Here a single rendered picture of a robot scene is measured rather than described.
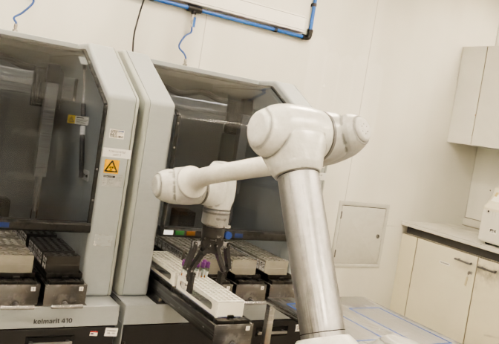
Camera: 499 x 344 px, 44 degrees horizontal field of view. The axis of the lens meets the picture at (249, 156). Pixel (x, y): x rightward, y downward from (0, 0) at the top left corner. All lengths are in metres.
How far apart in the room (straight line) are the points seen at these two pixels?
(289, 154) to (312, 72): 2.50
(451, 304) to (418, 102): 1.38
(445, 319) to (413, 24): 1.96
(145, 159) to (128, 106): 0.20
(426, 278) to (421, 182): 0.69
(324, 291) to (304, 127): 0.38
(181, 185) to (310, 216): 0.58
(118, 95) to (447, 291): 2.80
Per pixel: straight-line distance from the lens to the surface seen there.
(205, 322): 1.97
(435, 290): 4.40
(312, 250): 1.40
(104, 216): 2.21
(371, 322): 2.19
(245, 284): 2.41
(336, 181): 4.12
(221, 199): 2.00
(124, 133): 2.18
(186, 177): 1.88
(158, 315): 2.29
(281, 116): 1.44
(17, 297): 2.11
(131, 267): 2.29
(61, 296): 2.14
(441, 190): 4.81
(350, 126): 1.55
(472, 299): 4.21
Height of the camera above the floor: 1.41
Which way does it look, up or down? 3 degrees down
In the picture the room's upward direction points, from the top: 9 degrees clockwise
